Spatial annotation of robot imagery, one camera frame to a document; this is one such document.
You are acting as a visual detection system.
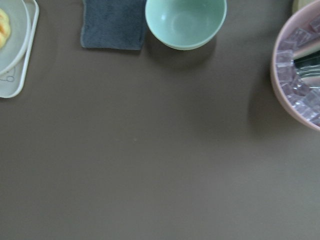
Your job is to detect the white rectangular tray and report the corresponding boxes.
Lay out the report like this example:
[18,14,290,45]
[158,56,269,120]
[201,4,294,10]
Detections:
[0,0,39,98]

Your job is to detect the mint green bowl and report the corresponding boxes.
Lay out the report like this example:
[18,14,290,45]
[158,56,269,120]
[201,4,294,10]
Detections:
[145,0,228,51]

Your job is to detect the grey folded cloth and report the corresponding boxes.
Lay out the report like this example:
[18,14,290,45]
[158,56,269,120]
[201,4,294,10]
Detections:
[80,0,147,51]

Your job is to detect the pink bowl with cubes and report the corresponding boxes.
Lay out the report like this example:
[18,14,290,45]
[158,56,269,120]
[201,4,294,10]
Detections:
[270,0,320,131]

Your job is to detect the white round plate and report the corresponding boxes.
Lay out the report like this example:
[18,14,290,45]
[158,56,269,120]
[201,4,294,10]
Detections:
[0,0,31,75]

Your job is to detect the glazed ring donut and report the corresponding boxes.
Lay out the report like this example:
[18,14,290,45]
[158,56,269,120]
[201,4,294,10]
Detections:
[0,8,11,48]

